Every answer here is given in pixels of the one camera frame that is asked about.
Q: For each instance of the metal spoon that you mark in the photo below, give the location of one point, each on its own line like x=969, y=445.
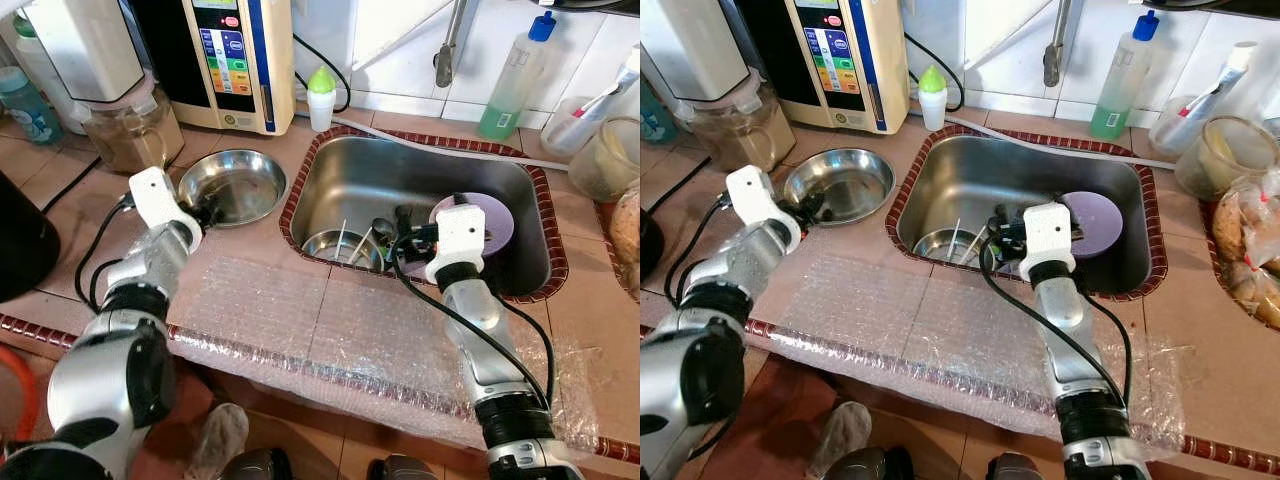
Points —
x=383, y=226
x=975, y=245

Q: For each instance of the small pink cup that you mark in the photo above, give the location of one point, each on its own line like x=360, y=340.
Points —
x=1012, y=266
x=418, y=268

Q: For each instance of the purple plastic bowl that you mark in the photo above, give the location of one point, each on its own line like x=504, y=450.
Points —
x=1100, y=225
x=500, y=225

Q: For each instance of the metal fork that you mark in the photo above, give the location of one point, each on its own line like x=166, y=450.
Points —
x=955, y=243
x=340, y=245

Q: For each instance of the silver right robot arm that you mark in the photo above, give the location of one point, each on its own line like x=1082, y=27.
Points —
x=1070, y=320
x=480, y=320

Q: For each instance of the stainless steel sink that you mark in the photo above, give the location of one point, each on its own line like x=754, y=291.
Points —
x=400, y=170
x=1010, y=170

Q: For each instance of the small stainless steel bowl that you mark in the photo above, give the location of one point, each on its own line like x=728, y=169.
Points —
x=325, y=250
x=935, y=250

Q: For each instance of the clear jar with brown contents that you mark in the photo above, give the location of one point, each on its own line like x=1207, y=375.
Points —
x=740, y=135
x=130, y=140

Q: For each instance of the clear plastic container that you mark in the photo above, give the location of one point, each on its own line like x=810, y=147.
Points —
x=555, y=140
x=1163, y=140

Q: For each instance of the clear bubble wrap sheet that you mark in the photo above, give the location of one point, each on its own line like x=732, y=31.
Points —
x=900, y=320
x=330, y=320

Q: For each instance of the blue-capped dish soap bottle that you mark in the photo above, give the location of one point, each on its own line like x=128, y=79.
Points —
x=510, y=90
x=1122, y=90

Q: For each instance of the small white green-capped bottle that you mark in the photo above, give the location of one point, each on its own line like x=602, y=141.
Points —
x=932, y=110
x=320, y=110

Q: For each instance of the metal faucet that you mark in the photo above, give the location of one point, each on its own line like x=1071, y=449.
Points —
x=1052, y=65
x=443, y=65

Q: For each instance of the round clear plastic tub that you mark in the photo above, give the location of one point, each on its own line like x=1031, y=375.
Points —
x=1225, y=165
x=605, y=165

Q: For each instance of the beige water ionizer appliance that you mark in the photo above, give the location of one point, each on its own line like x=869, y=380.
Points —
x=265, y=60
x=875, y=60

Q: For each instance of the black round bin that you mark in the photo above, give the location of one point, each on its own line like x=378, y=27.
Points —
x=25, y=245
x=648, y=245

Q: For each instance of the plastic bag of food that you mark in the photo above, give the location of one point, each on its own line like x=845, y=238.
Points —
x=625, y=245
x=1250, y=260

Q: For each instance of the white toothpaste tube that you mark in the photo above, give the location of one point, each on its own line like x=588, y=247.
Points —
x=605, y=100
x=1215, y=95

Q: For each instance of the teal plastic bottle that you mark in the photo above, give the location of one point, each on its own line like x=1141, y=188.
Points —
x=650, y=115
x=25, y=110

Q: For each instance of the white water filter housing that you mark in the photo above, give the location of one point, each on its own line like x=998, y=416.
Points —
x=690, y=45
x=85, y=45

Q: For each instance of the grey cloth foot cover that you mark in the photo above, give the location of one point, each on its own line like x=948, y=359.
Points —
x=838, y=440
x=218, y=440

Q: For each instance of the black robot right foot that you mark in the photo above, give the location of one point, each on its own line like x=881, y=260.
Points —
x=1015, y=470
x=400, y=470

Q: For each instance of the black robot foot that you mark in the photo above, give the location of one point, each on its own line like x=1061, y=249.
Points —
x=870, y=468
x=1015, y=470
x=255, y=468
x=400, y=470

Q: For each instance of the large white green-capped bottle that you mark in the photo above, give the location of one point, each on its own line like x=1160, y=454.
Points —
x=35, y=50

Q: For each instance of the dark pan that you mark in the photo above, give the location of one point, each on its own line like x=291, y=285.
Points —
x=600, y=4
x=1210, y=4

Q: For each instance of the black robot left foot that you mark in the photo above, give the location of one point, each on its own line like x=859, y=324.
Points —
x=870, y=468
x=255, y=468

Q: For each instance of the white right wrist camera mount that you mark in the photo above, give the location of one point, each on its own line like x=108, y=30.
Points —
x=458, y=240
x=1048, y=238

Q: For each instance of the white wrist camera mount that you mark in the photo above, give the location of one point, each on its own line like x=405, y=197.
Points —
x=458, y=240
x=155, y=195
x=1048, y=238
x=755, y=195

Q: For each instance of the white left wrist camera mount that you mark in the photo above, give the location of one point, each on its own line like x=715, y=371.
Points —
x=755, y=195
x=155, y=195

